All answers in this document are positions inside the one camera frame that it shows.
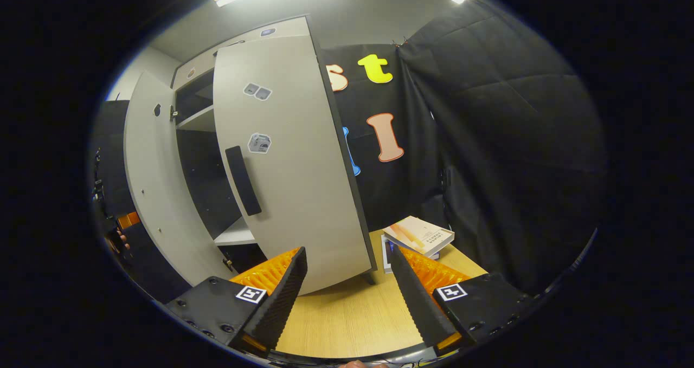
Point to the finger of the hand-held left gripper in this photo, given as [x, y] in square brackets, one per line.
[129, 220]

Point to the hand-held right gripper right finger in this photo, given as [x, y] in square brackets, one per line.
[415, 297]

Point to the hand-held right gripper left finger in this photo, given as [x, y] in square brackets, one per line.
[282, 297]

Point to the grey cabinet door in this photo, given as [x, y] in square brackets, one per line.
[303, 184]
[157, 184]

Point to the white book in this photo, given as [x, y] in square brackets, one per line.
[420, 235]

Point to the black backdrop cloth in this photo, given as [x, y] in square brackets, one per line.
[515, 156]

